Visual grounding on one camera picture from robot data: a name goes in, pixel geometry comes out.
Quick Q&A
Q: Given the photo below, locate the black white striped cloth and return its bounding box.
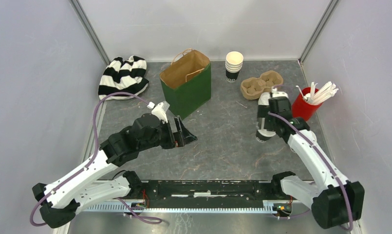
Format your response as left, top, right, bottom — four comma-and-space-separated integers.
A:
98, 56, 149, 99

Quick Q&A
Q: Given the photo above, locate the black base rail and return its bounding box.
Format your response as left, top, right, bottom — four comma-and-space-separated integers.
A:
111, 170, 303, 209

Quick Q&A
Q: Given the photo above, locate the stack of paper cups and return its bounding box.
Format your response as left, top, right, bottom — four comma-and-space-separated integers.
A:
225, 51, 243, 82

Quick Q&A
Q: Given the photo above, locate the white wrapped straws bundle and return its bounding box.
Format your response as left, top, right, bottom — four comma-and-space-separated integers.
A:
296, 81, 339, 105

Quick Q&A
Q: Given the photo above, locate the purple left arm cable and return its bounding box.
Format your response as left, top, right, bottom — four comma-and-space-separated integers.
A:
29, 92, 164, 227

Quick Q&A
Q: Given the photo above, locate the green brown paper bag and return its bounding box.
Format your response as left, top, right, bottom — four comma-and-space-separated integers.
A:
160, 48, 212, 119

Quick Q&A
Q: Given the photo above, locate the red cup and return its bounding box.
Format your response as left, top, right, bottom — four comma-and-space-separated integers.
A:
291, 94, 322, 121

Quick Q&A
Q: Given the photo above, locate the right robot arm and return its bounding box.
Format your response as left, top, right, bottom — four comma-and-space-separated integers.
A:
256, 89, 365, 232

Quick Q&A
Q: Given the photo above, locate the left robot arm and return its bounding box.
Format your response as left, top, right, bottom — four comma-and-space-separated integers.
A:
32, 113, 198, 228

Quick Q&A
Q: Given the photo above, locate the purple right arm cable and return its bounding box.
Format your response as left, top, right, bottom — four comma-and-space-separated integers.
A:
267, 84, 355, 232

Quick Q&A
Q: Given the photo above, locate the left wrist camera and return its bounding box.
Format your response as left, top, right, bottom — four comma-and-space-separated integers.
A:
147, 101, 170, 123

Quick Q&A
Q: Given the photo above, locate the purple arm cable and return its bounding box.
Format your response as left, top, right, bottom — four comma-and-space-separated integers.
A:
267, 84, 355, 232
29, 92, 164, 227

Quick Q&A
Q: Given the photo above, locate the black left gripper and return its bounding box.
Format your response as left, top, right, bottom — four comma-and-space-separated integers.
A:
139, 115, 197, 151

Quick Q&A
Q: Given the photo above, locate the brown cardboard cup carrier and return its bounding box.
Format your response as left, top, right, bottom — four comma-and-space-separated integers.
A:
240, 70, 283, 100

